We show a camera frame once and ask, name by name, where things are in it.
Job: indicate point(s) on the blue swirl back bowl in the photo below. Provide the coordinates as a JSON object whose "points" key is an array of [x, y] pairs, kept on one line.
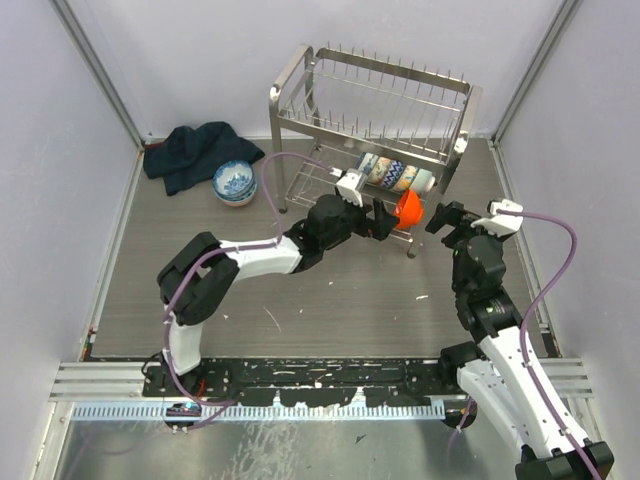
{"points": [[366, 163]]}

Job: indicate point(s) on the stainless steel dish rack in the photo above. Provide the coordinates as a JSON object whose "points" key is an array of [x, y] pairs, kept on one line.
{"points": [[348, 103]]}

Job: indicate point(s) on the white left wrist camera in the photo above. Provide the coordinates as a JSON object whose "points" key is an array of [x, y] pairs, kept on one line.
{"points": [[349, 186]]}

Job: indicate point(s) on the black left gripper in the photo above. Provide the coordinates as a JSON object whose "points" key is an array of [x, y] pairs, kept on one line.
{"points": [[382, 225]]}

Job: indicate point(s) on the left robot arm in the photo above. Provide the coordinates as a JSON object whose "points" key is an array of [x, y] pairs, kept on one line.
{"points": [[194, 283]]}

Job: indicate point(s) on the orange floral back bowl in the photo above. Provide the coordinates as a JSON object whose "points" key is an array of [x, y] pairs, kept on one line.
{"points": [[383, 172]]}

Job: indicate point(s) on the slotted cable duct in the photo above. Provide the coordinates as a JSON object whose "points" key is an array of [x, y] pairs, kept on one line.
{"points": [[163, 410]]}

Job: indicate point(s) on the yellow orange back bowl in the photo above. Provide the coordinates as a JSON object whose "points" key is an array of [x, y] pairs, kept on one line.
{"points": [[406, 178]]}

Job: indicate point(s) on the blue white floral bowl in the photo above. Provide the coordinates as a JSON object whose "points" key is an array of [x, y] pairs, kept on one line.
{"points": [[233, 178]]}

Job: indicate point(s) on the green grid back bowl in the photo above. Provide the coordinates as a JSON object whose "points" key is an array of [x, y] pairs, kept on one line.
{"points": [[423, 181]]}

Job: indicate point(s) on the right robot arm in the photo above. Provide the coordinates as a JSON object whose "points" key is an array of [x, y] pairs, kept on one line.
{"points": [[499, 369]]}

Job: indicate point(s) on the plain orange bowl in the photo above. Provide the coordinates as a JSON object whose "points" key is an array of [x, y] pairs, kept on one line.
{"points": [[408, 211]]}

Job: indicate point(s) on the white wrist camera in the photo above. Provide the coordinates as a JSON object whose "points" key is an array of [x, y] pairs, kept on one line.
{"points": [[349, 186], [505, 218]]}

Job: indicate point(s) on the dark blue crumpled cloth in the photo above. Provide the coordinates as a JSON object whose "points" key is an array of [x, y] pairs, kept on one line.
{"points": [[190, 156]]}

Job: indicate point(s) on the aluminium frame rail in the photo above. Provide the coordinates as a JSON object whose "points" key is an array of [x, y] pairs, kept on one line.
{"points": [[112, 379]]}

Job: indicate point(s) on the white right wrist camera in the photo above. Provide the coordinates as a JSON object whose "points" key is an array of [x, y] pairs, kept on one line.
{"points": [[505, 218]]}

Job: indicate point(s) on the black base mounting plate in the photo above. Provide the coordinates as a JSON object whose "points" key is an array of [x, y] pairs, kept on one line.
{"points": [[318, 382]]}

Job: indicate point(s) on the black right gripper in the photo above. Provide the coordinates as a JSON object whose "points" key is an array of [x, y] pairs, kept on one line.
{"points": [[450, 214]]}

